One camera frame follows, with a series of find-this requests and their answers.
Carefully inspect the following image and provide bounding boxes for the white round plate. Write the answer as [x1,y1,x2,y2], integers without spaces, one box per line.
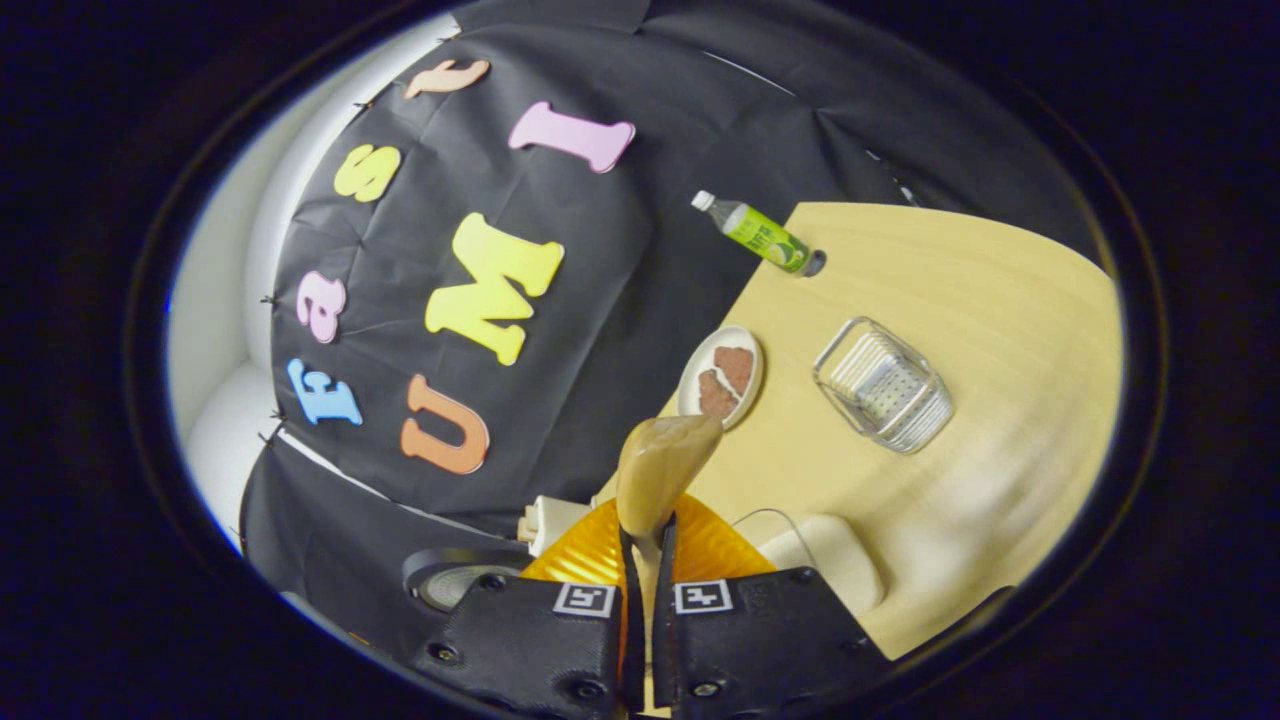
[678,325,766,431]

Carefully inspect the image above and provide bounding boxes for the wooden spoon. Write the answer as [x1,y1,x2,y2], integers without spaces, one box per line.
[615,415,724,716]

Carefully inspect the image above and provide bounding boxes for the metal mesh chopstick holder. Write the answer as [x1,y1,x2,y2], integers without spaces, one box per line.
[812,316,954,454]

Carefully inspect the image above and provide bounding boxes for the green label drink bottle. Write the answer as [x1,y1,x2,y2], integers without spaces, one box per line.
[692,190,813,276]

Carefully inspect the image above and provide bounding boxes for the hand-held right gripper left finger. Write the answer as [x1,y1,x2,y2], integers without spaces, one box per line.
[408,498,648,720]

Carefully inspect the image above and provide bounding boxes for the brown meat piece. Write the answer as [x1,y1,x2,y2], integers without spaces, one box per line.
[714,346,756,395]
[697,372,741,421]

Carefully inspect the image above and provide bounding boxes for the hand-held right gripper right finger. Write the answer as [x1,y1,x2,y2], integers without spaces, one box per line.
[652,494,893,720]

